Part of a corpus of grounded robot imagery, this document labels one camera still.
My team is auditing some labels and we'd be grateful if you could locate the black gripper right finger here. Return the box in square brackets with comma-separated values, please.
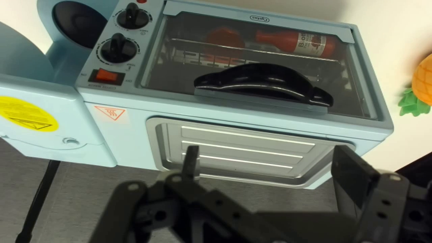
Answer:
[329, 145, 381, 221]

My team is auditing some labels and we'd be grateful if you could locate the orange toy disc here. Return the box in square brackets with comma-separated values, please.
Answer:
[205, 26, 247, 49]

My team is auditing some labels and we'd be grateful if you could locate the orange plush pineapple toy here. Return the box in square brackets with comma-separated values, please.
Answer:
[397, 53, 432, 119]

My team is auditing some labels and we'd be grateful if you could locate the red toy ketchup bottle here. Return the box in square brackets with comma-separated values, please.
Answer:
[254, 29, 340, 60]

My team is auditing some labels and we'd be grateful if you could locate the black oven knob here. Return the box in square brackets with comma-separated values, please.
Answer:
[97, 32, 142, 65]
[115, 2, 151, 32]

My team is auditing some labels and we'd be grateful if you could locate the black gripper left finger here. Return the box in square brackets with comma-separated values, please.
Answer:
[180, 145, 201, 181]

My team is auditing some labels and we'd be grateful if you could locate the light blue toaster oven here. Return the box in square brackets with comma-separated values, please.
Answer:
[0, 0, 396, 191]

